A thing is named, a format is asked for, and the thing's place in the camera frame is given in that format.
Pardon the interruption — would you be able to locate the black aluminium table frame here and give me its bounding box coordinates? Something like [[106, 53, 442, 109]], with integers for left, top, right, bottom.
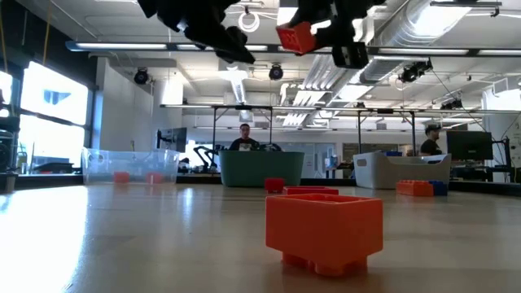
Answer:
[[0, 173, 521, 197]]

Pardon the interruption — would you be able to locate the large black monitor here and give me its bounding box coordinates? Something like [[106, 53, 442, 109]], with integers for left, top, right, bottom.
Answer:
[[446, 129, 494, 162]]

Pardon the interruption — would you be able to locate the small orange block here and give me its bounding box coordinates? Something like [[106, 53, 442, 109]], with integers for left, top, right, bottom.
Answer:
[[265, 193, 384, 278]]

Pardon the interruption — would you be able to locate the black equipment rack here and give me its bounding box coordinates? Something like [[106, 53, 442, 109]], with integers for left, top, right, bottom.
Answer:
[[0, 116, 20, 195]]

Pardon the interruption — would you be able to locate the small red block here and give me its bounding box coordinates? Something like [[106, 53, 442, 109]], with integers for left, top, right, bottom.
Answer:
[[264, 177, 286, 194], [283, 186, 339, 196]]

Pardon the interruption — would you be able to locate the teal plastic bin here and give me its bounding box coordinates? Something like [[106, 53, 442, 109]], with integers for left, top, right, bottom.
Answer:
[[218, 150, 305, 188]]

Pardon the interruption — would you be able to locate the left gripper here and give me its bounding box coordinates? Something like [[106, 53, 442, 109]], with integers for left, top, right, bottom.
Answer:
[[137, 0, 256, 65]]

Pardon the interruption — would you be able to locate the black metal frame rig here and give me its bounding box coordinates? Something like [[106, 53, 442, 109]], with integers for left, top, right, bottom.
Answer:
[[211, 103, 417, 155]]

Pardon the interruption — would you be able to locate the small black monitor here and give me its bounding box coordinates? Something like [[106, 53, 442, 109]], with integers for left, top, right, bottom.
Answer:
[[156, 127, 188, 152]]

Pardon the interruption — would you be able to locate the black ceiling equipment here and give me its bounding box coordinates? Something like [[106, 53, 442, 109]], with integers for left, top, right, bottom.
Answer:
[[397, 59, 434, 84]]

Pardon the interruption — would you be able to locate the person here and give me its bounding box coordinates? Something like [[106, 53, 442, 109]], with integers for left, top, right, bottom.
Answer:
[[419, 124, 443, 157], [228, 123, 261, 152]]

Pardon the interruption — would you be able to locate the clear plastic bin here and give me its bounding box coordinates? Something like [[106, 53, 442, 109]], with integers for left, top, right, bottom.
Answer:
[[81, 146, 181, 186]]

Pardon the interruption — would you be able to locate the long ceiling light bar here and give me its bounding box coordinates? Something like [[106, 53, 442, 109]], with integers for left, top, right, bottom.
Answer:
[[64, 40, 521, 57]]

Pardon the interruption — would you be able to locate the bright window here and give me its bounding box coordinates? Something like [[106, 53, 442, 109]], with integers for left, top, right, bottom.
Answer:
[[0, 60, 90, 176]]

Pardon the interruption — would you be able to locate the white coiled cable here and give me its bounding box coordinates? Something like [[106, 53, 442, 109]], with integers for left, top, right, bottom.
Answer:
[[238, 10, 261, 33]]

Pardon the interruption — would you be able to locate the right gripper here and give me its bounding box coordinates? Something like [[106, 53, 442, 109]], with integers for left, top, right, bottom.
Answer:
[[287, 0, 386, 69]]

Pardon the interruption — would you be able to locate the white plastic bin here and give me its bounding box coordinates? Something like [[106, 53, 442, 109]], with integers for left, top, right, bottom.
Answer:
[[352, 151, 453, 190]]

